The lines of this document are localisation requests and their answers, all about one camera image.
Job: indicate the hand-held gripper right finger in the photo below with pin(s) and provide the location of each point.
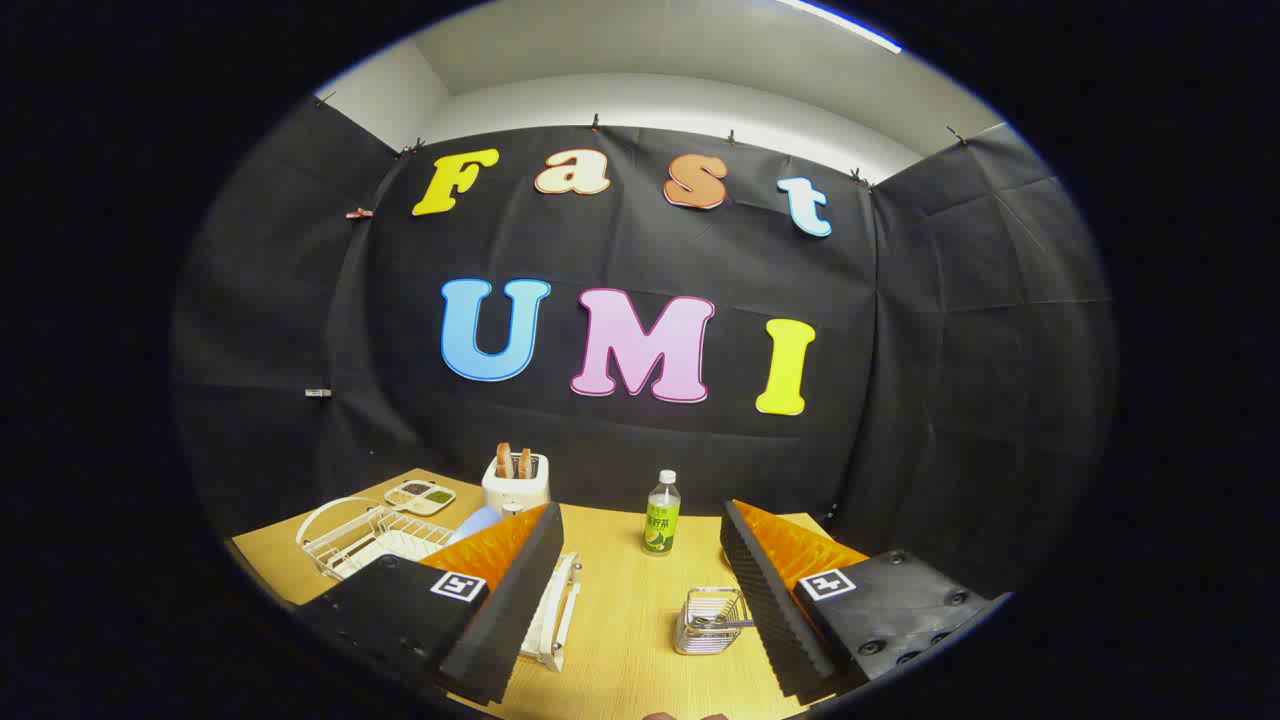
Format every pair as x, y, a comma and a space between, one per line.
770, 610

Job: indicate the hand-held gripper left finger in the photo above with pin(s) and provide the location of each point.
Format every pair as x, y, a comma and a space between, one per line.
510, 610

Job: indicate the toasted bread slice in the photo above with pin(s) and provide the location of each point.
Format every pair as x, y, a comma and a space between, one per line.
524, 464
504, 462

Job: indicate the white toaster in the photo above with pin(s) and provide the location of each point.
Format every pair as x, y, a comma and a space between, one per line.
515, 492

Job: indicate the black backdrop cloth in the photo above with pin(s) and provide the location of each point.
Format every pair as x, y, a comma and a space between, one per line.
620, 260

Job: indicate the blue plate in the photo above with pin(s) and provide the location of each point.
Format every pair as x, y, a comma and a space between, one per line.
478, 522

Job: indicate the green label drink bottle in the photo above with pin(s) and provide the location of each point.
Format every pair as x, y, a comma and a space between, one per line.
661, 520

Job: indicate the divided white snack tray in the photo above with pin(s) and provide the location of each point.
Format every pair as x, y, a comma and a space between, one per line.
420, 497

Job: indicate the metal spoon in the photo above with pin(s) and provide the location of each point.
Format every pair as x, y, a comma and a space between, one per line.
735, 624

